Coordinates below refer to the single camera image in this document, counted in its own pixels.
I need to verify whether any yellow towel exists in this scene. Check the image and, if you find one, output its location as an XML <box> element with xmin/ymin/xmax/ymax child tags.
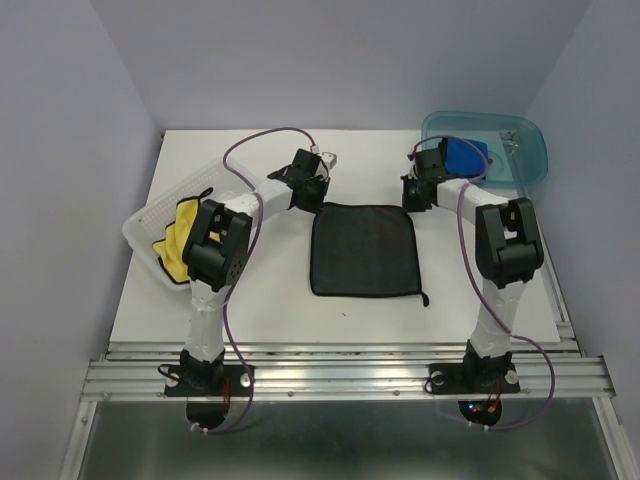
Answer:
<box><xmin>152</xmin><ymin>187</ymin><xmax>213</xmax><ymax>285</ymax></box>

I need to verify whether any white plastic basket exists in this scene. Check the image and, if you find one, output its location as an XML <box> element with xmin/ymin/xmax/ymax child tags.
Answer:
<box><xmin>122</xmin><ymin>157</ymin><xmax>249</xmax><ymax>291</ymax></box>

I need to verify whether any blue and black towel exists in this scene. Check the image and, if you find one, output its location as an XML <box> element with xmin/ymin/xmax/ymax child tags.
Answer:
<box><xmin>440</xmin><ymin>138</ymin><xmax>490</xmax><ymax>178</ymax></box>

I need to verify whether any teal plastic tub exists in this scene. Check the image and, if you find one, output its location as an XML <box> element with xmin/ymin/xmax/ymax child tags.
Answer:
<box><xmin>422</xmin><ymin>111</ymin><xmax>548</xmax><ymax>190</ymax></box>

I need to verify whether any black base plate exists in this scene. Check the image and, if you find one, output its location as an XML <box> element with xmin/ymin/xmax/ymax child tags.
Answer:
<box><xmin>423</xmin><ymin>363</ymin><xmax>521</xmax><ymax>398</ymax></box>
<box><xmin>157</xmin><ymin>364</ymin><xmax>251</xmax><ymax>399</ymax></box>

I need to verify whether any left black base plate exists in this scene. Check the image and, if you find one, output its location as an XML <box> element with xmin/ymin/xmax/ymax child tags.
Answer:
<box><xmin>157</xmin><ymin>364</ymin><xmax>251</xmax><ymax>399</ymax></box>

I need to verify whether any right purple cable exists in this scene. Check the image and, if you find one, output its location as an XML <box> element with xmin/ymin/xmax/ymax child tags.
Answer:
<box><xmin>408</xmin><ymin>135</ymin><xmax>556</xmax><ymax>434</ymax></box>

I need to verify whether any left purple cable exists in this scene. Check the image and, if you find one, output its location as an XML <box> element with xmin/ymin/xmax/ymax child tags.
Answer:
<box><xmin>189</xmin><ymin>127</ymin><xmax>324</xmax><ymax>436</ymax></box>

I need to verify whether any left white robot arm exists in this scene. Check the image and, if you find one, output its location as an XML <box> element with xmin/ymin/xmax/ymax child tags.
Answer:
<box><xmin>177</xmin><ymin>149</ymin><xmax>337</xmax><ymax>394</ymax></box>

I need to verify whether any purple cable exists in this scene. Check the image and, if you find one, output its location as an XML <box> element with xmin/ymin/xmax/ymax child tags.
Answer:
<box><xmin>408</xmin><ymin>135</ymin><xmax>556</xmax><ymax>434</ymax></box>
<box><xmin>189</xmin><ymin>127</ymin><xmax>324</xmax><ymax>436</ymax></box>

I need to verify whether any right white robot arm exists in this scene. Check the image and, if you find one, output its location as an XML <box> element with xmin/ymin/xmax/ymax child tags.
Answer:
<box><xmin>402</xmin><ymin>142</ymin><xmax>544</xmax><ymax>394</ymax></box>

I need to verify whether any purple and grey towel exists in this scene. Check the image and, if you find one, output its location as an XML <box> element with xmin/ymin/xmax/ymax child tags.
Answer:
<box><xmin>309</xmin><ymin>202</ymin><xmax>430</xmax><ymax>307</ymax></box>

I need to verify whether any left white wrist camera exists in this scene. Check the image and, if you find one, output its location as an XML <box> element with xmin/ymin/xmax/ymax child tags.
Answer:
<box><xmin>320</xmin><ymin>152</ymin><xmax>337</xmax><ymax>171</ymax></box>

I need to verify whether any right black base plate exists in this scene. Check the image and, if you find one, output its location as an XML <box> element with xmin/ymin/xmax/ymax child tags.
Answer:
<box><xmin>423</xmin><ymin>363</ymin><xmax>521</xmax><ymax>398</ymax></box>

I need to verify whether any aluminium mounting rail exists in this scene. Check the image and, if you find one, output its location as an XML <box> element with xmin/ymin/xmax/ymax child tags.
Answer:
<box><xmin>81</xmin><ymin>340</ymin><xmax>616</xmax><ymax>402</ymax></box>

